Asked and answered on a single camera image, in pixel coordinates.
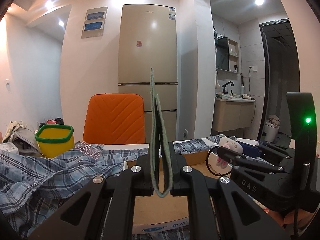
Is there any pink plush toy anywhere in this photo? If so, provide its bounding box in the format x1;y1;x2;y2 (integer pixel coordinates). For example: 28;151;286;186
216;137;244;169

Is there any green felt pouch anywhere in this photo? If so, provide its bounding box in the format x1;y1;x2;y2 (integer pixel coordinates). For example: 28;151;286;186
149;73;173;198

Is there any person's right hand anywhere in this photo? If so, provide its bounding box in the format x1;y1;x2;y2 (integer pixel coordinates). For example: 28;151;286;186
284;209;313;229

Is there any bathroom vanity cabinet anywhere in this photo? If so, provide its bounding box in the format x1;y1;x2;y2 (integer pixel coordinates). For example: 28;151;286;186
212;98;255;132

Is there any cardboard tray box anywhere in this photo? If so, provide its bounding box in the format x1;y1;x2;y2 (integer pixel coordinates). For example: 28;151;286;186
132;151;232;235

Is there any white hair dryer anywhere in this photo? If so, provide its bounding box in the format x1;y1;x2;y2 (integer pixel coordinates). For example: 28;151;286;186
241;94;255;101

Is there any floral patterned cloth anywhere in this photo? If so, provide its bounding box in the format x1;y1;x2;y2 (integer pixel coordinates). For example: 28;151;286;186
74;142;103;160

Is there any black faucet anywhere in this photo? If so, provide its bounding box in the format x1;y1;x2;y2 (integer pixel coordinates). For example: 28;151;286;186
221;81;235;95

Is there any blue plaid shirt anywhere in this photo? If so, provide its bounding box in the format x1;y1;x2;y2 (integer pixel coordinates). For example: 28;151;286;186
0;134;258;240

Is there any yellow green-rimmed bin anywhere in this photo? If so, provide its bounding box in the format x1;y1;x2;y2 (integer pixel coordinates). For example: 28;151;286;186
35;125;75;158

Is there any orange chair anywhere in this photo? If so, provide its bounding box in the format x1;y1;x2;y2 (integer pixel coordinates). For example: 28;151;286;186
83;93;145;145

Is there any bathroom mirror cabinet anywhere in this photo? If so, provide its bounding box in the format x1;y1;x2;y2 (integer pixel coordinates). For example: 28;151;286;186
215;34;240;73

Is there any pile of beige cloth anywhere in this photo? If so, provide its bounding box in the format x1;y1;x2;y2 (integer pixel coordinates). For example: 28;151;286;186
2;121;42;157

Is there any white paper box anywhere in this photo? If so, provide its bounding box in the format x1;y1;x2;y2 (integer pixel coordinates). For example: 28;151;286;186
0;142;18;154

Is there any beige refrigerator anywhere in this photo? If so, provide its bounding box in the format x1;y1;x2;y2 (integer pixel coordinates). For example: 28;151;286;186
118;4;178;142

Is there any wall electrical panel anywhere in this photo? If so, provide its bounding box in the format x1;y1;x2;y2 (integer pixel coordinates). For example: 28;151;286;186
81;7;108;39

